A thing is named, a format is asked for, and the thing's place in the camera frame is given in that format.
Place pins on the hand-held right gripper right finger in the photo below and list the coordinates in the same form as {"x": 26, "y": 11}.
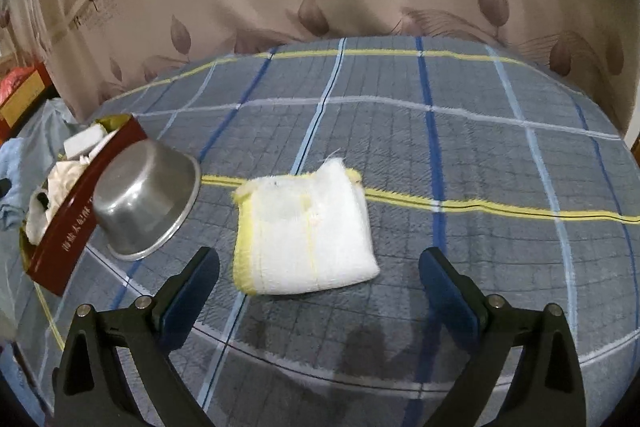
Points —
{"x": 445, "y": 297}

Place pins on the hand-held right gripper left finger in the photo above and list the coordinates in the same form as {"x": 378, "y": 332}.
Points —
{"x": 187, "y": 302}

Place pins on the white towel with yellow edges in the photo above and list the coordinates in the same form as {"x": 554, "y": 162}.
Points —
{"x": 300, "y": 242}

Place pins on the red tin box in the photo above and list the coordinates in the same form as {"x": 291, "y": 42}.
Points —
{"x": 65, "y": 252}

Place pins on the thick white cloth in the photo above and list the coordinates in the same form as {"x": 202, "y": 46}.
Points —
{"x": 85, "y": 139}

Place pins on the grey plaid bed sheet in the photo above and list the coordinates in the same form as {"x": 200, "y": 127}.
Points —
{"x": 500, "y": 207}

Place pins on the steel bowl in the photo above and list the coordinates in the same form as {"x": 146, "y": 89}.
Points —
{"x": 145, "y": 192}

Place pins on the red and yellow box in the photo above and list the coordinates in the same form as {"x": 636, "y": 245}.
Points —
{"x": 22, "y": 97}

